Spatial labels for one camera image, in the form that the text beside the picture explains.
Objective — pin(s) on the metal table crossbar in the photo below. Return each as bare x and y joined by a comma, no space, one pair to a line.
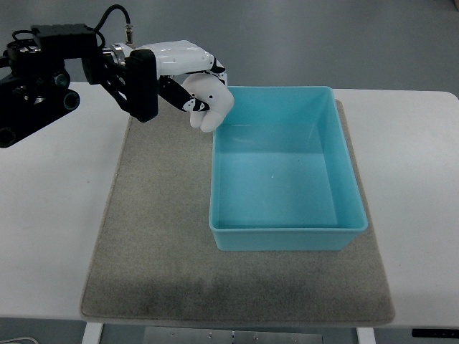
189,335

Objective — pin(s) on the black table control panel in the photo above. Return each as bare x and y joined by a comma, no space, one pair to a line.
435,333

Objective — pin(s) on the white tooth plush toy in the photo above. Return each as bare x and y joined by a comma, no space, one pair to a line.
209,89

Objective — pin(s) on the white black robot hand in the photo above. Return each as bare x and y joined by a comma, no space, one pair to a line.
177,60

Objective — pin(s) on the left white table leg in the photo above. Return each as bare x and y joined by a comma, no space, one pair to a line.
92,333

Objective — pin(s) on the right white table leg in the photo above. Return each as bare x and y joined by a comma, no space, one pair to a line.
365,336

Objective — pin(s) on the grey felt mat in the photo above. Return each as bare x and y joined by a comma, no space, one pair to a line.
155,259

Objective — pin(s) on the blue plastic box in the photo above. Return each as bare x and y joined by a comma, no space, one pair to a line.
282,175

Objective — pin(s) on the white table leg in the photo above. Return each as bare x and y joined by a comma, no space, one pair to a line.
365,336
92,333

